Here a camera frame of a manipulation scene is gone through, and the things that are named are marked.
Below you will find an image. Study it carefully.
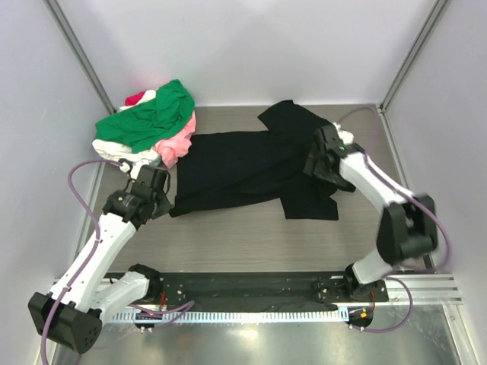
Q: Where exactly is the pink t shirt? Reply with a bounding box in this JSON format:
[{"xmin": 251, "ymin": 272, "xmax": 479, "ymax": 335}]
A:
[{"xmin": 153, "ymin": 112, "xmax": 196, "ymax": 169}]

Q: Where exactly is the white t shirt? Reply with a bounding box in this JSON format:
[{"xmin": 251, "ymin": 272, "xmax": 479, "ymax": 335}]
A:
[{"xmin": 92, "ymin": 139, "xmax": 161, "ymax": 164}]

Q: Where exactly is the green t shirt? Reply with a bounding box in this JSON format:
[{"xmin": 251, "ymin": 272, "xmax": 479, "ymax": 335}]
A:
[{"xmin": 95, "ymin": 79, "xmax": 195, "ymax": 154}]

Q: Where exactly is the black t shirt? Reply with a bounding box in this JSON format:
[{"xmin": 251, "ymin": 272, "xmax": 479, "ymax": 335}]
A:
[{"xmin": 170, "ymin": 100, "xmax": 339, "ymax": 221}]

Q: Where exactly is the red t shirt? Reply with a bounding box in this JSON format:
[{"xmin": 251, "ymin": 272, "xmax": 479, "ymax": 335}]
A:
[{"xmin": 124, "ymin": 91, "xmax": 146, "ymax": 106}]

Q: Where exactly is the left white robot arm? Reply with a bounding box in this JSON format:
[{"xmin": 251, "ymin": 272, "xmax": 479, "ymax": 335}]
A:
[{"xmin": 27, "ymin": 165, "xmax": 172, "ymax": 354}]

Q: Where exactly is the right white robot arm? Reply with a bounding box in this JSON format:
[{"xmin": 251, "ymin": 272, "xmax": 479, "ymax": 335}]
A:
[{"xmin": 304, "ymin": 125, "xmax": 438, "ymax": 301}]

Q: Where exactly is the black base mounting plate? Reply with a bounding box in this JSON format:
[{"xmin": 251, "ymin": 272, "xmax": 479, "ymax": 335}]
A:
[{"xmin": 136, "ymin": 271, "xmax": 389, "ymax": 313}]

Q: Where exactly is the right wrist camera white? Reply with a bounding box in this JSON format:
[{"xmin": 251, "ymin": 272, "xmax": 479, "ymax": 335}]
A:
[{"xmin": 333, "ymin": 122, "xmax": 354, "ymax": 144}]

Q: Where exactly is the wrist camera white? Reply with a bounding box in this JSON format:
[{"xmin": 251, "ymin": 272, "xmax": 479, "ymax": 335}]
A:
[
  {"xmin": 333, "ymin": 122, "xmax": 354, "ymax": 144},
  {"xmin": 119, "ymin": 159, "xmax": 149, "ymax": 179}
]

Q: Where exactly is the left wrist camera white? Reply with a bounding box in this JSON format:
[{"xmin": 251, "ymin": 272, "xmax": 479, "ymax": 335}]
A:
[{"xmin": 119, "ymin": 159, "xmax": 149, "ymax": 179}]

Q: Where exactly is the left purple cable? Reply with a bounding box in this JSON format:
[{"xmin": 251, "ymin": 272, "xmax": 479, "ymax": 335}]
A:
[{"xmin": 40, "ymin": 158, "xmax": 195, "ymax": 365}]

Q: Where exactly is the white slotted cable duct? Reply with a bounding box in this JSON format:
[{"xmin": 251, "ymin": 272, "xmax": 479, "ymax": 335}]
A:
[{"xmin": 109, "ymin": 307, "xmax": 349, "ymax": 325}]

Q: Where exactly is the aluminium frame rail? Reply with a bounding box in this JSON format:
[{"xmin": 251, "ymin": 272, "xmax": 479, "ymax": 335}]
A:
[{"xmin": 384, "ymin": 274, "xmax": 464, "ymax": 305}]

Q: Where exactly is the right aluminium corner post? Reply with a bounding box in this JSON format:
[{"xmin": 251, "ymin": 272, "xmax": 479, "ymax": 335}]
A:
[{"xmin": 377, "ymin": 0, "xmax": 451, "ymax": 114}]

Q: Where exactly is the aluminium corner post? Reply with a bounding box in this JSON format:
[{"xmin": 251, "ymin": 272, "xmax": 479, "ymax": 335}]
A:
[
  {"xmin": 43, "ymin": 0, "xmax": 116, "ymax": 114},
  {"xmin": 377, "ymin": 0, "xmax": 451, "ymax": 114}
]

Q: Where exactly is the left aluminium corner post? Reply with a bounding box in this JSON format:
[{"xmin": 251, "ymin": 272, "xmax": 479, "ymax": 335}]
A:
[{"xmin": 43, "ymin": 0, "xmax": 116, "ymax": 114}]

